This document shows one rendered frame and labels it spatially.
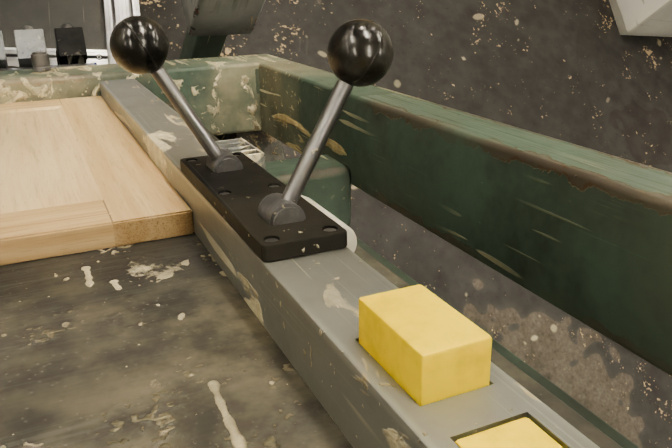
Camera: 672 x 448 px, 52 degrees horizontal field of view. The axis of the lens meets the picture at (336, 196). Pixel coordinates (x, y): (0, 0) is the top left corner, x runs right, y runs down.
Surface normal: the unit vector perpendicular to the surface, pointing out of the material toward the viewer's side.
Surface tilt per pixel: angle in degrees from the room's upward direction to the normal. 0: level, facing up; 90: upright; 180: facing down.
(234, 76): 35
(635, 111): 0
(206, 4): 90
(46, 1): 0
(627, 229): 90
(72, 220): 55
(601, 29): 0
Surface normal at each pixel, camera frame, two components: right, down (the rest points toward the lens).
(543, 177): -0.91, 0.15
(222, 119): 0.42, 0.28
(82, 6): 0.33, -0.33
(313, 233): -0.01, -0.95
